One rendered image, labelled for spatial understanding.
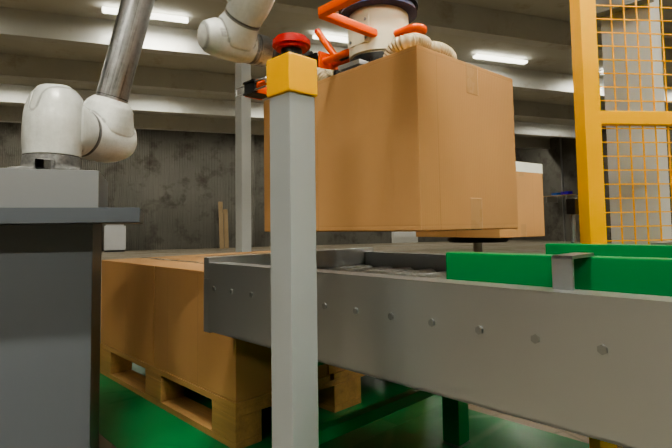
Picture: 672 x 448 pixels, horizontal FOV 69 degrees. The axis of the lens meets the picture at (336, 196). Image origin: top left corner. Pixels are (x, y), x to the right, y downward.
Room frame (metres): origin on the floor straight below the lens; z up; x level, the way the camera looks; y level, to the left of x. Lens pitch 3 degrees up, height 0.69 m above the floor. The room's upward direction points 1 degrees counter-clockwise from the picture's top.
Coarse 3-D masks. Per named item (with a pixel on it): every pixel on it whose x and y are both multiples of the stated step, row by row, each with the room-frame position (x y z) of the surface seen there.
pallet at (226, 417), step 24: (120, 360) 2.36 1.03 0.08; (120, 384) 2.24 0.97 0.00; (144, 384) 2.17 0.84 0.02; (168, 384) 1.97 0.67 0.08; (192, 384) 1.77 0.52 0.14; (336, 384) 1.88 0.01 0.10; (360, 384) 1.97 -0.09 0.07; (168, 408) 1.90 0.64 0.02; (192, 408) 1.88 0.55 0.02; (216, 408) 1.65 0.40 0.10; (240, 408) 1.58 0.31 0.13; (264, 408) 1.65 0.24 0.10; (336, 408) 1.87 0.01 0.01; (216, 432) 1.65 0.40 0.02; (240, 432) 1.58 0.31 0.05
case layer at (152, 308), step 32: (192, 256) 2.60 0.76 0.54; (128, 288) 2.19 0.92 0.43; (160, 288) 1.96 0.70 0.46; (192, 288) 1.77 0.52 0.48; (128, 320) 2.18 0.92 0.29; (160, 320) 1.96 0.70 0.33; (192, 320) 1.77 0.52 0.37; (128, 352) 2.18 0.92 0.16; (160, 352) 1.95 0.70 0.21; (192, 352) 1.77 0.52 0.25; (224, 352) 1.62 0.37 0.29; (256, 352) 1.63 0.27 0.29; (224, 384) 1.62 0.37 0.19; (256, 384) 1.63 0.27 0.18
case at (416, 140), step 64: (384, 64) 1.10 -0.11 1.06; (448, 64) 1.10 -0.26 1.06; (320, 128) 1.27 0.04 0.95; (384, 128) 1.10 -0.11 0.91; (448, 128) 1.10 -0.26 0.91; (512, 128) 1.28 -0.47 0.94; (320, 192) 1.28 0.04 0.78; (384, 192) 1.11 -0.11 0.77; (448, 192) 1.09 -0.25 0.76; (512, 192) 1.27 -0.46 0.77
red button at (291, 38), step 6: (276, 36) 0.88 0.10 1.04; (282, 36) 0.85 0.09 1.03; (288, 36) 0.85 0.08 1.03; (294, 36) 0.85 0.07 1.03; (300, 36) 0.86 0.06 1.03; (276, 42) 0.86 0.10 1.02; (282, 42) 0.86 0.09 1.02; (288, 42) 0.86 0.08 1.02; (294, 42) 0.86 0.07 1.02; (300, 42) 0.86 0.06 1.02; (306, 42) 0.87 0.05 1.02; (276, 48) 0.88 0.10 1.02; (282, 48) 0.88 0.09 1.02; (288, 48) 0.87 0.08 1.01; (294, 48) 0.87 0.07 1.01; (300, 48) 0.88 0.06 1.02; (306, 48) 0.88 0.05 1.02; (300, 54) 0.88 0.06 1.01
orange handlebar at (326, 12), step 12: (336, 0) 1.10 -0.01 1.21; (348, 0) 1.08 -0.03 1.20; (324, 12) 1.14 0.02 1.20; (336, 24) 1.20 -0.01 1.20; (348, 24) 1.21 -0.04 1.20; (360, 24) 1.24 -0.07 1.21; (420, 24) 1.25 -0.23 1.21; (372, 36) 1.28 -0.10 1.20; (396, 36) 1.29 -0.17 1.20; (324, 60) 1.49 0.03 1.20; (336, 60) 1.47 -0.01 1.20; (348, 60) 1.48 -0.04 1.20; (264, 84) 1.72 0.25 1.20
